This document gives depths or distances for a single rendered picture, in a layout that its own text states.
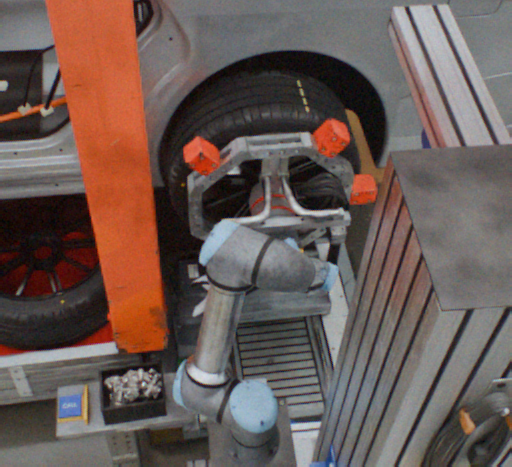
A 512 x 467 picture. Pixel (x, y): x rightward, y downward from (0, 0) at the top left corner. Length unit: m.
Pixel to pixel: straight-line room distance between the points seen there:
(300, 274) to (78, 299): 1.22
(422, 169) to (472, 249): 0.13
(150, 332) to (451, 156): 1.59
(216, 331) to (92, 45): 0.70
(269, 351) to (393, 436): 1.94
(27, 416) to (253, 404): 1.40
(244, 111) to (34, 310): 1.02
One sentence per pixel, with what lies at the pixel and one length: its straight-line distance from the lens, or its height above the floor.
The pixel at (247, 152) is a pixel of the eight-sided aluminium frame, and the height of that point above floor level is 1.12.
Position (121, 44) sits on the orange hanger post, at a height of 1.77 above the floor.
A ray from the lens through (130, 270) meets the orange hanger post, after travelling 2.14.
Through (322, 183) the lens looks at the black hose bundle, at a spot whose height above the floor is 1.04.
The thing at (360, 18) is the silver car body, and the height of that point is 1.41.
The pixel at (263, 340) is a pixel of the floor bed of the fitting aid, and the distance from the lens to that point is 3.12.
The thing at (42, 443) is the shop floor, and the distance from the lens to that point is 3.02.
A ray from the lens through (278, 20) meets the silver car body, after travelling 2.23.
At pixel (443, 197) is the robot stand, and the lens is 0.96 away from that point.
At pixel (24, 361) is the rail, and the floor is 0.39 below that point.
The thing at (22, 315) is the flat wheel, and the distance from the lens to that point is 2.70.
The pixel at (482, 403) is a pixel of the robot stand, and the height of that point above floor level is 1.80.
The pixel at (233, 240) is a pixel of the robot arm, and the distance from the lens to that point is 1.63.
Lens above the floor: 2.72
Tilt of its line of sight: 50 degrees down
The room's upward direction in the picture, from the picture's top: 3 degrees clockwise
